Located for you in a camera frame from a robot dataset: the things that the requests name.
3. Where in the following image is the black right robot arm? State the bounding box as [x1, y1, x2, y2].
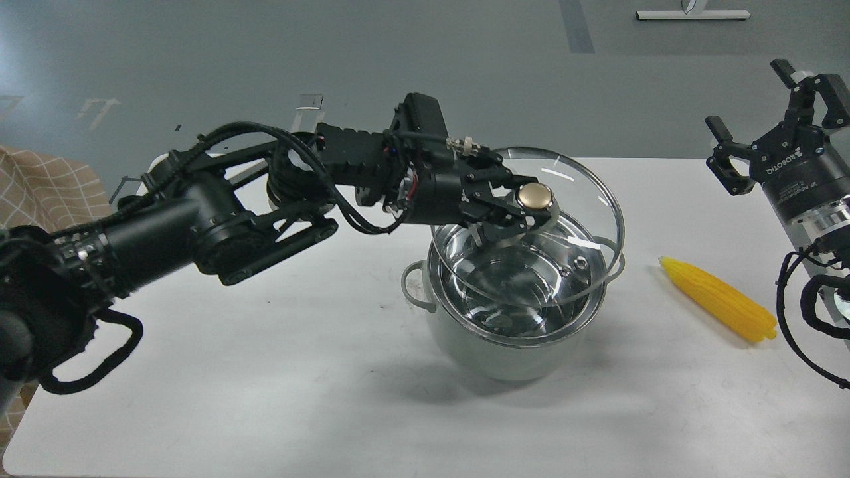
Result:
[705, 58, 849, 390]

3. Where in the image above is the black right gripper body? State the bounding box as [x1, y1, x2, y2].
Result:
[750, 126, 848, 248]

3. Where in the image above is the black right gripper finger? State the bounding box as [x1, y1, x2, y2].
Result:
[705, 116, 756, 196]
[770, 58, 849, 132]

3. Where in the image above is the yellow toy corn cob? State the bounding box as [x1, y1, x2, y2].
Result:
[658, 256, 778, 343]

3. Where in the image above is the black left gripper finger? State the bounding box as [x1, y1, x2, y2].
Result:
[462, 199, 555, 245]
[458, 149, 539, 200]

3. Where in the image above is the glass pot lid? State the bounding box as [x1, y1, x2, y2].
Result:
[431, 147, 625, 308]

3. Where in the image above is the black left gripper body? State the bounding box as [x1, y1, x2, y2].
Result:
[406, 151, 490, 226]

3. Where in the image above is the grey steel cooking pot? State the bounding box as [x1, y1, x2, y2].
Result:
[401, 215, 618, 382]

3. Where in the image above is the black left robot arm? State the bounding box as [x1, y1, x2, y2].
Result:
[1, 93, 556, 408]

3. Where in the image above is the white desk base bar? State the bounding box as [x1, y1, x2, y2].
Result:
[634, 9, 752, 21]

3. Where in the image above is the beige checkered cloth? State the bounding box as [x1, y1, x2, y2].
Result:
[0, 145, 114, 452]

